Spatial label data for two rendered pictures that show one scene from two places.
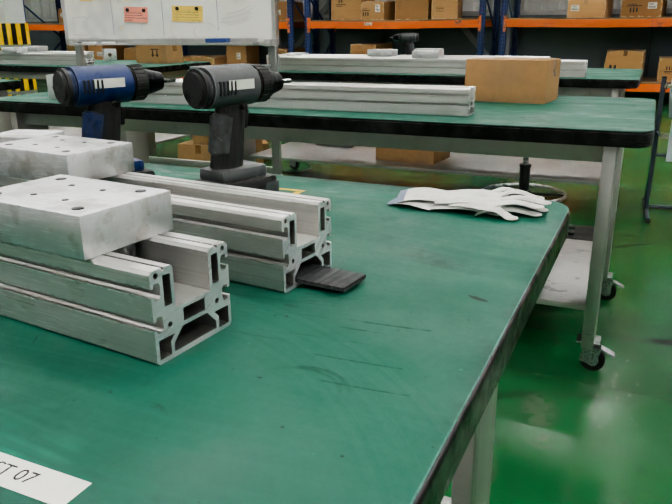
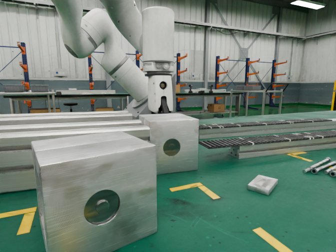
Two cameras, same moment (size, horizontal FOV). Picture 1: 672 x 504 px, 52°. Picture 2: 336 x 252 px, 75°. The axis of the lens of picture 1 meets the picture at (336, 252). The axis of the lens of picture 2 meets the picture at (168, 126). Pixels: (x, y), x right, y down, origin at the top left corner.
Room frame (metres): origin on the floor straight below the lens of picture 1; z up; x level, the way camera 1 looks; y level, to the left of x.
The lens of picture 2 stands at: (1.44, 0.45, 0.93)
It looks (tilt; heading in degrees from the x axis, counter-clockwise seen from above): 10 degrees down; 132
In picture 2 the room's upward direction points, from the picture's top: straight up
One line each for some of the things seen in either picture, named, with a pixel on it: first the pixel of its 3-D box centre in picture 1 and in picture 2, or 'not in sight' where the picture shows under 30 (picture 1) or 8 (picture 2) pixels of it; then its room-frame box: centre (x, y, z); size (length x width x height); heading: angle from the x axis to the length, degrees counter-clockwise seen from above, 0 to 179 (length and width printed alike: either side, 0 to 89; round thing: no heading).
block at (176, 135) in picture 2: not in sight; (164, 139); (1.15, 0.76, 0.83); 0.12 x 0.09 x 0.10; 149
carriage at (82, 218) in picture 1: (73, 225); not in sight; (0.65, 0.26, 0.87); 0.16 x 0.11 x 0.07; 59
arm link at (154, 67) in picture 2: not in sight; (158, 68); (1.02, 0.89, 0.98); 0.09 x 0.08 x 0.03; 149
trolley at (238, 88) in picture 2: not in sight; (255, 108); (-0.22, 5.07, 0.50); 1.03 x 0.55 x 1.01; 160
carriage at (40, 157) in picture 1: (63, 167); not in sight; (0.94, 0.38, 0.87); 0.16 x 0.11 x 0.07; 59
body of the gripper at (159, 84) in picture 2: not in sight; (158, 91); (1.02, 0.89, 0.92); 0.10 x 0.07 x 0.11; 149
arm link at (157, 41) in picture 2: not in sight; (157, 37); (1.01, 0.89, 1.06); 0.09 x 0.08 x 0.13; 151
